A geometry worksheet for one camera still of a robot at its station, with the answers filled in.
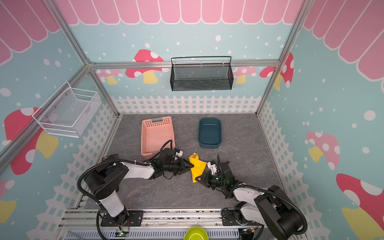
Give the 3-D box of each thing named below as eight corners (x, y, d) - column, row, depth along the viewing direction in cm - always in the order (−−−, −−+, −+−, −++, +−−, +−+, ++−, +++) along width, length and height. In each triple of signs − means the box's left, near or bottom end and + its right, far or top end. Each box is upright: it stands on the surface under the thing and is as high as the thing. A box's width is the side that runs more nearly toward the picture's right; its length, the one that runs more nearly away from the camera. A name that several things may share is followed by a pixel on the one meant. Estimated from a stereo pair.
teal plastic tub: (198, 149, 102) (198, 144, 98) (198, 122, 118) (198, 117, 113) (223, 149, 102) (224, 144, 98) (219, 122, 118) (220, 117, 113)
